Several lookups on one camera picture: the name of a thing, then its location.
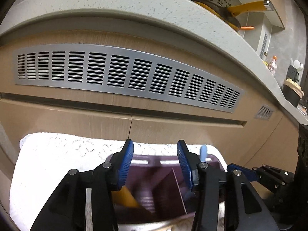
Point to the white lace cloth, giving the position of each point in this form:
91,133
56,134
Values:
55,163

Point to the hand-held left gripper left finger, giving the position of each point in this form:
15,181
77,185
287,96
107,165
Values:
127,156

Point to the clear plastic bottle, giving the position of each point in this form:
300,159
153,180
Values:
273,65

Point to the large metal vent grille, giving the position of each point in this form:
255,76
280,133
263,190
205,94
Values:
125,72

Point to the white speckled countertop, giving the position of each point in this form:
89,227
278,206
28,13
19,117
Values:
125,2

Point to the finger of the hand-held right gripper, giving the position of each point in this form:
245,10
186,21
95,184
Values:
243,170

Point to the purple plastic utensil holder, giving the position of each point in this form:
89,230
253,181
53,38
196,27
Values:
158,185

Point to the black box with white item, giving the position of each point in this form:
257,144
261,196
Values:
293,71

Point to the black round container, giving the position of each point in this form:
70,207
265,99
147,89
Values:
291,92

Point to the small metal vent grille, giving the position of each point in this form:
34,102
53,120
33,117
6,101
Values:
264,112

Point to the wooden kitchen cabinet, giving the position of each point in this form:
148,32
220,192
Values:
72,115

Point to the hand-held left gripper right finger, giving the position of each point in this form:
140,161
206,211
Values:
184,158

